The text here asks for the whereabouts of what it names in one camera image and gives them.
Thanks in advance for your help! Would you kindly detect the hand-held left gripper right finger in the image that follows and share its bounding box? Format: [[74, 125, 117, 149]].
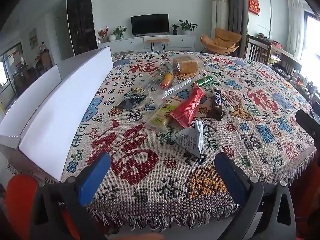
[[214, 152, 297, 240]]

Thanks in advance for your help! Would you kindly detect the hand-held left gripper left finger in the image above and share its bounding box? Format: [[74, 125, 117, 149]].
[[32, 152, 112, 240]]

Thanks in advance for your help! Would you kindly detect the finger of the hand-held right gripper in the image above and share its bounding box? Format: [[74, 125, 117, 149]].
[[295, 109, 320, 143]]

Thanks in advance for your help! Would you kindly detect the white triangular snack packet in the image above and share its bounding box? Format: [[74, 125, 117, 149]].
[[171, 120, 204, 159]]

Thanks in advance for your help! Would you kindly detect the dark chocolate bar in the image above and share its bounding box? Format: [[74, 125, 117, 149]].
[[207, 88, 223, 121]]

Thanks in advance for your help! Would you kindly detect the white cardboard box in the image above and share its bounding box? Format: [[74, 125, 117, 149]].
[[0, 47, 114, 182]]

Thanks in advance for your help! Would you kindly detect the red snack packet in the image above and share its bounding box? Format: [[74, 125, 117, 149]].
[[170, 86, 205, 128]]

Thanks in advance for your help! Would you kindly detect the dark blue snack packet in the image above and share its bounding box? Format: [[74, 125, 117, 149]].
[[116, 90, 148, 110]]

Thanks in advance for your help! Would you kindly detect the yellow green snack packet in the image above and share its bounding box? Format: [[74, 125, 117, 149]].
[[144, 97, 179, 132]]

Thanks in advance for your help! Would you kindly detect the long clear snack packet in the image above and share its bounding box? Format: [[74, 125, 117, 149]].
[[160, 77, 192, 100]]

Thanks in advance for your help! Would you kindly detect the corn sausage packet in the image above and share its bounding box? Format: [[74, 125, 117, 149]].
[[144, 70, 175, 90]]

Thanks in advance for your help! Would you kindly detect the bread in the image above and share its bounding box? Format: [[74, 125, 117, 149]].
[[172, 56, 200, 75]]

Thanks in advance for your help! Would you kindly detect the printed woven tablecloth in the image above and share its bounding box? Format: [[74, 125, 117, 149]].
[[7, 51, 318, 233]]

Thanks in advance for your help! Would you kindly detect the dark wooden chair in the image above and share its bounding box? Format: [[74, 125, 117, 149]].
[[244, 34, 272, 64]]

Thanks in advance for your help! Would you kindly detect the white sheer curtain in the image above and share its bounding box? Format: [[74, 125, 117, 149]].
[[287, 0, 304, 58]]

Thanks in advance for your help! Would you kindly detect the orange lounge chair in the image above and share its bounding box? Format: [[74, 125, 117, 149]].
[[200, 27, 242, 55]]

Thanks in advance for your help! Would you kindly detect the grey curtain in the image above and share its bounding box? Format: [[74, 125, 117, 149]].
[[221, 0, 248, 34]]

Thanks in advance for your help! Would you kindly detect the red flower arrangement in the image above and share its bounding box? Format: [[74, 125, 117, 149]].
[[98, 26, 109, 43]]

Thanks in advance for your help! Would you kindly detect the white television cabinet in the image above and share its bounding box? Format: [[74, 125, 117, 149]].
[[97, 34, 196, 53]]

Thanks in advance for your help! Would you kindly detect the green plant in pot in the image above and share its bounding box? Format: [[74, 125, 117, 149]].
[[112, 26, 127, 40]]

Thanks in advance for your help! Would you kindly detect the wooden stool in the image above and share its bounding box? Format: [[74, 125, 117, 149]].
[[146, 39, 168, 52]]

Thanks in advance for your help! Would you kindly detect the large leafy potted plant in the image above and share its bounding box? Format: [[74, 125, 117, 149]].
[[178, 19, 198, 35]]

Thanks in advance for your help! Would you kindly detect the dark glass cabinet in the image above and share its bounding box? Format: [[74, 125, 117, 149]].
[[66, 0, 98, 56]]

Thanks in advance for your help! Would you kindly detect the black television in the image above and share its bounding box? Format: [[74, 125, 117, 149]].
[[131, 14, 170, 36]]

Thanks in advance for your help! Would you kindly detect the red wall hanging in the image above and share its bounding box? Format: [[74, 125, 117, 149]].
[[248, 0, 261, 14]]

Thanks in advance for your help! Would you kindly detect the framed wall picture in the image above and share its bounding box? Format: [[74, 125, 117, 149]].
[[29, 28, 38, 49]]

